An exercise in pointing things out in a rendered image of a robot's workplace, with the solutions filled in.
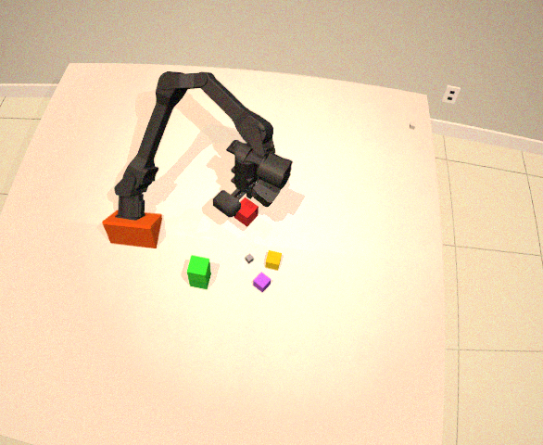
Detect purple cube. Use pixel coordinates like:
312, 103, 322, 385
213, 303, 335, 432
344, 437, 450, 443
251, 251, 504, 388
253, 273, 271, 292

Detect yellow block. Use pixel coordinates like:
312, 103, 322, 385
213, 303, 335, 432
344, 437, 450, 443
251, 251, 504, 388
265, 250, 282, 271

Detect green block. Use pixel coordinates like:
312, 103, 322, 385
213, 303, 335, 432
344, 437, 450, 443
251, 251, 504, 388
187, 255, 210, 284
188, 270, 211, 290

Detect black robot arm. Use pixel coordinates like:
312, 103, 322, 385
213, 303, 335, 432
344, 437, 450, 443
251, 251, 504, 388
114, 71, 293, 221

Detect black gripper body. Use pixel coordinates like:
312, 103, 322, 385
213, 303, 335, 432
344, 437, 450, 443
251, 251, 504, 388
213, 166, 258, 218

